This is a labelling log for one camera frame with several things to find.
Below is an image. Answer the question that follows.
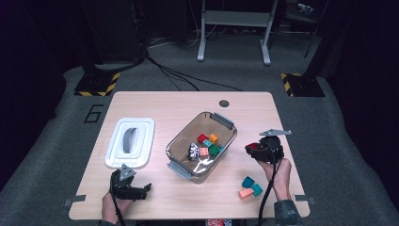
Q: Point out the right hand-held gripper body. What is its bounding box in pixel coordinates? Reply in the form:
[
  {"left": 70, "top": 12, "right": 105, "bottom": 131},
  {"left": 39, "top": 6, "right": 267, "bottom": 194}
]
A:
[{"left": 259, "top": 128, "right": 293, "bottom": 164}]

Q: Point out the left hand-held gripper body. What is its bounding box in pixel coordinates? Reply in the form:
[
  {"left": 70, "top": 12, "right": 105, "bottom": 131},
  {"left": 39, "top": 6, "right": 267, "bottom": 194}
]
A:
[{"left": 109, "top": 164, "right": 139, "bottom": 201}]

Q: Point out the dark teal toy block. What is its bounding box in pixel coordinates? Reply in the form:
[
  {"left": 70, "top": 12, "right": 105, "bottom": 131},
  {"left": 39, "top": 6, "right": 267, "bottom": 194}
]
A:
[{"left": 241, "top": 175, "right": 256, "bottom": 189}]

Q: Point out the pink toy block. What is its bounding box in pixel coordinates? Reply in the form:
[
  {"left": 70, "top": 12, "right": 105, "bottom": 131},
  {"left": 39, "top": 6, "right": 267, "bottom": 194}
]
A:
[{"left": 238, "top": 187, "right": 255, "bottom": 201}]

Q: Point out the green toy block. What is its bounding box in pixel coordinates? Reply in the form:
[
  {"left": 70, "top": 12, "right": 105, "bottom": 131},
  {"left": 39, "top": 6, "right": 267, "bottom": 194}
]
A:
[{"left": 208, "top": 144, "right": 222, "bottom": 157}]

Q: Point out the white lid with grey handle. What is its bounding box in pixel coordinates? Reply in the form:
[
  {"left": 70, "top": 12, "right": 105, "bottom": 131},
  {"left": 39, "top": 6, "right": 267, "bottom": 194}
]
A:
[{"left": 104, "top": 117, "right": 156, "bottom": 170}]

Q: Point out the clear brown storage box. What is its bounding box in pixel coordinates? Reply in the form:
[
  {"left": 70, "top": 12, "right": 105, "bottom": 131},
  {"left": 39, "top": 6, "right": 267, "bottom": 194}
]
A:
[{"left": 165, "top": 111, "right": 238, "bottom": 186}]

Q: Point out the small white toy car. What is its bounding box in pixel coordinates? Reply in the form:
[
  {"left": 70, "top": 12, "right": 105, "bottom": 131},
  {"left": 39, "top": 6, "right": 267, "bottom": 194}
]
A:
[{"left": 187, "top": 142, "right": 201, "bottom": 162}]

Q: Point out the person's left hand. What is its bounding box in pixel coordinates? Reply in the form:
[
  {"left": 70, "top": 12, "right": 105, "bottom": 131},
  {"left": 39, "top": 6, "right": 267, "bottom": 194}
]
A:
[{"left": 101, "top": 190, "right": 134, "bottom": 225}]

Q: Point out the person's right hand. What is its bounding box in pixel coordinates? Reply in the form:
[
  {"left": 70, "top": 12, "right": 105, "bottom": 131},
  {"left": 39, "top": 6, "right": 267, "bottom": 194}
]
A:
[{"left": 256, "top": 157, "right": 293, "bottom": 192}]

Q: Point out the grey tape strip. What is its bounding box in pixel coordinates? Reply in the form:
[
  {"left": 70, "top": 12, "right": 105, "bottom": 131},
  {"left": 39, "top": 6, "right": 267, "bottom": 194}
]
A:
[
  {"left": 293, "top": 193, "right": 316, "bottom": 205},
  {"left": 62, "top": 194, "right": 87, "bottom": 207}
]

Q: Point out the red patterned item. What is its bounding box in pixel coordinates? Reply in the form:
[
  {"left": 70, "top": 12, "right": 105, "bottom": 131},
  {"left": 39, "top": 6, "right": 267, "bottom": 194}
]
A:
[{"left": 206, "top": 218, "right": 234, "bottom": 226}]

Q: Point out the grey device on stand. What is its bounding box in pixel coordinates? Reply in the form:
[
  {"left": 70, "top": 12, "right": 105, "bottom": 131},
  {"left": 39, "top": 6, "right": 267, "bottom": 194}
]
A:
[{"left": 295, "top": 2, "right": 315, "bottom": 16}]

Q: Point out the black cabinet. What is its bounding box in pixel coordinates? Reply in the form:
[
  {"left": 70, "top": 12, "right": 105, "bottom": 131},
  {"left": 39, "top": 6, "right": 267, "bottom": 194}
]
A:
[{"left": 79, "top": 0, "right": 147, "bottom": 65}]

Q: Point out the left hand-held gripper black cable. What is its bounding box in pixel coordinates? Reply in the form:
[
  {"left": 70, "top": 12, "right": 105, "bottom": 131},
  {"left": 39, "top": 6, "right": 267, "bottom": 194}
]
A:
[{"left": 109, "top": 185, "right": 126, "bottom": 226}]

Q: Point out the hand-held gripper black cable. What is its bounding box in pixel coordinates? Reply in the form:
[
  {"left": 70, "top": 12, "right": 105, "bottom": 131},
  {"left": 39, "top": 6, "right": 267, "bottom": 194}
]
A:
[
  {"left": 109, "top": 185, "right": 126, "bottom": 226},
  {"left": 256, "top": 137, "right": 281, "bottom": 226}
]

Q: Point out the right hand-held gripper black cable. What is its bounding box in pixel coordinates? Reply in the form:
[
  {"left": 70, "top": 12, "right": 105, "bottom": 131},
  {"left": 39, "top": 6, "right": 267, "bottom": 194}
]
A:
[{"left": 256, "top": 137, "right": 281, "bottom": 226}]

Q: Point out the black yellow striped base plate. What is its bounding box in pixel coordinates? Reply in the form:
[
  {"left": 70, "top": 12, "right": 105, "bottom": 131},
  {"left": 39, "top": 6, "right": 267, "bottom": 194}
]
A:
[
  {"left": 280, "top": 72, "right": 327, "bottom": 98},
  {"left": 73, "top": 72, "right": 121, "bottom": 97}
]

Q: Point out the black floor cable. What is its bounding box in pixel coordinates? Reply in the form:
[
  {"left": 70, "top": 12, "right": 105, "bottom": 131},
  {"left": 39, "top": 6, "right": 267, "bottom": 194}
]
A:
[
  {"left": 144, "top": 53, "right": 244, "bottom": 92},
  {"left": 158, "top": 65, "right": 200, "bottom": 92}
]

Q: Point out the grey metal desk frame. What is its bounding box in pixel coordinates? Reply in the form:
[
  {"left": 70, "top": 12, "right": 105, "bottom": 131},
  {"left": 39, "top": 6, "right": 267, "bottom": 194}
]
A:
[{"left": 197, "top": 0, "right": 280, "bottom": 66}]

